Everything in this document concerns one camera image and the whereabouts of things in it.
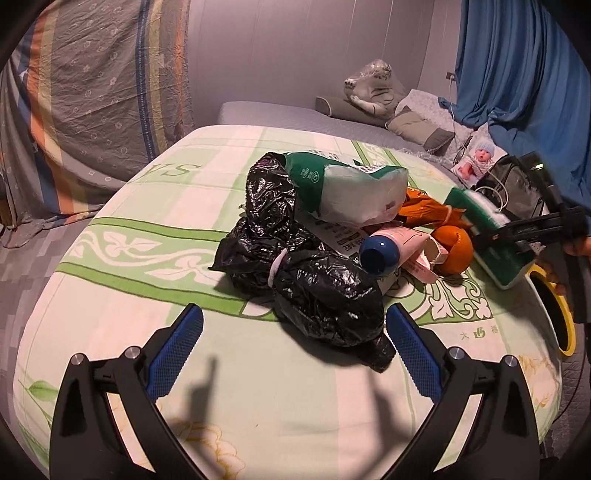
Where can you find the grey bed mattress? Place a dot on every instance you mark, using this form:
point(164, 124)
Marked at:
point(277, 115)

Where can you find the black garbage bag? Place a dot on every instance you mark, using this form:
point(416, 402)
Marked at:
point(323, 295)

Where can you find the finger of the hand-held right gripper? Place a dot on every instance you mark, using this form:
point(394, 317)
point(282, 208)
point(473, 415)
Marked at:
point(531, 248)
point(498, 234)

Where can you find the yellow trash bin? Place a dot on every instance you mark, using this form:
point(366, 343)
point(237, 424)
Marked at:
point(569, 332)

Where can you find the baby print pillow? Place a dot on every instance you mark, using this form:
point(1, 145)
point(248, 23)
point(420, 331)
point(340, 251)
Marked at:
point(480, 159)

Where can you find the person's right hand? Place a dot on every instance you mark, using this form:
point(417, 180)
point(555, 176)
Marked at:
point(579, 249)

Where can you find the dark grey backpack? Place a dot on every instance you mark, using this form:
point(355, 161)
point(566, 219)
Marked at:
point(512, 184)

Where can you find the striped hanging sheet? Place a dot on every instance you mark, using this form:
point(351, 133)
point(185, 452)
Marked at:
point(92, 92)

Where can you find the plastic wrapped plush tiger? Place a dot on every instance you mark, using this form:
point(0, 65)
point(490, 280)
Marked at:
point(374, 87)

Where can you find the long grey pillow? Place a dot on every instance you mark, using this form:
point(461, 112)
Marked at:
point(332, 108)

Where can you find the green white plastic package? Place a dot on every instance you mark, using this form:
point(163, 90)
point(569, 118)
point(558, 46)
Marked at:
point(351, 189)

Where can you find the orange fruit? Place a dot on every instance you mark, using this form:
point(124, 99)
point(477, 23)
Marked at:
point(455, 251)

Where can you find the green printed blanket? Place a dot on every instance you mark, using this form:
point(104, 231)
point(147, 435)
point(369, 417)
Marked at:
point(138, 258)

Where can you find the green white carton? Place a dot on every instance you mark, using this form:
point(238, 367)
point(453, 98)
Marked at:
point(471, 207)

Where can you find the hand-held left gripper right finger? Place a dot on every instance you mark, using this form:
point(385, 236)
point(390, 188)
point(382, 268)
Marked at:
point(413, 353)

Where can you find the wall socket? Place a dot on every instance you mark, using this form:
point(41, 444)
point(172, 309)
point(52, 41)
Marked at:
point(451, 76)

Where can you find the pink bottle with blue cap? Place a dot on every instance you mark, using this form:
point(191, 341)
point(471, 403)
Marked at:
point(378, 254)

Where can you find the blue curtain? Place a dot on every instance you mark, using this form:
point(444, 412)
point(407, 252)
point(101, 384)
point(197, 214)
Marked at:
point(517, 69)

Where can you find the light quilted blanket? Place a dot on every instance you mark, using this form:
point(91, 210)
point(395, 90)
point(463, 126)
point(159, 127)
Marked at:
point(429, 104)

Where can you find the orange snack wrapper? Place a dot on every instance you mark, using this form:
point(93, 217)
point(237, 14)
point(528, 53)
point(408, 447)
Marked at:
point(422, 207)

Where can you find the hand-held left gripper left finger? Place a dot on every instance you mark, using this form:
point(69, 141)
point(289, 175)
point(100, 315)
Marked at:
point(178, 350)

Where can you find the flower print milk carton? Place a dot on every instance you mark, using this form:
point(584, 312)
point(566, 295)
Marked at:
point(341, 237)

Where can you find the square grey pillow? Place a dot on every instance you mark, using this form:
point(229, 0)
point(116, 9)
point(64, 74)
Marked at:
point(415, 127)

